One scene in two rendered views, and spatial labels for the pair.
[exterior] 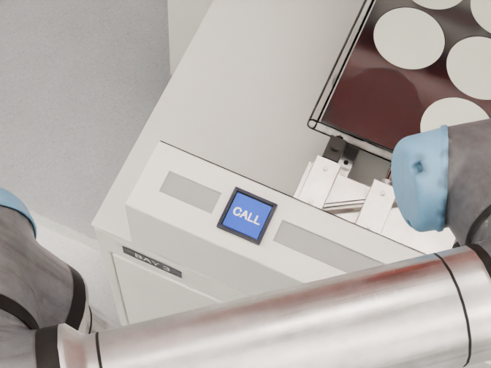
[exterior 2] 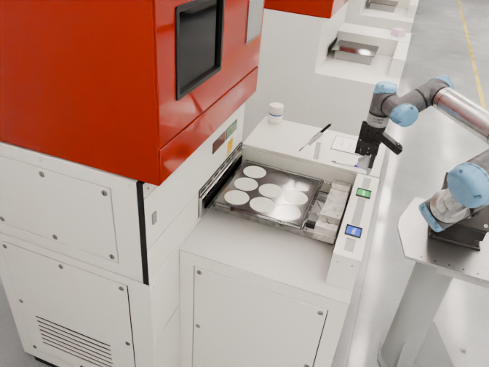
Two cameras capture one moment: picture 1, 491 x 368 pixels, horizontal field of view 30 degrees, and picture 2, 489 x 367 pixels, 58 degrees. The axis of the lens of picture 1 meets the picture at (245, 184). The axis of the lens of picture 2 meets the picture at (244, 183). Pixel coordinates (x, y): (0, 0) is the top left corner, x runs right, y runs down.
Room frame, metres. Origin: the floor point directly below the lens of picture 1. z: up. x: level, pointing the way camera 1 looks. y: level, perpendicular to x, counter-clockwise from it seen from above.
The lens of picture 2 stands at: (0.75, 1.21, 1.91)
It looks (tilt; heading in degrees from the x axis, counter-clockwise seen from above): 33 degrees down; 272
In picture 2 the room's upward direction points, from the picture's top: 5 degrees clockwise
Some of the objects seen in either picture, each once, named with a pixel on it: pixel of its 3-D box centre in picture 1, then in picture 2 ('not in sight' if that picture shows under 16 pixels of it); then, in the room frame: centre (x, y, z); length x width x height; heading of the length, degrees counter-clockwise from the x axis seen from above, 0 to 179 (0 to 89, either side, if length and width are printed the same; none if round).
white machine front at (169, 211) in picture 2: not in sight; (201, 174); (0.96, -0.18, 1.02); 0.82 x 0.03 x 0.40; 74
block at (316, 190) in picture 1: (316, 188); (326, 229); (0.47, -0.09, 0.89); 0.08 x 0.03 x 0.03; 164
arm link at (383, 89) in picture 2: not in sight; (383, 99); (0.34, -0.26, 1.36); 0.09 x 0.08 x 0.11; 111
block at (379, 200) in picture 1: (373, 213); (330, 216); (0.45, -0.17, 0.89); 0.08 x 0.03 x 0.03; 164
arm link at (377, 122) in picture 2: not in sight; (378, 119); (0.34, -0.26, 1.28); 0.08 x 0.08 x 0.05
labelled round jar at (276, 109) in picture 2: not in sight; (275, 113); (0.69, -0.82, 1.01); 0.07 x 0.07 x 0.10
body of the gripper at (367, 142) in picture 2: not in sight; (370, 138); (0.35, -0.26, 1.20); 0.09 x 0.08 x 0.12; 165
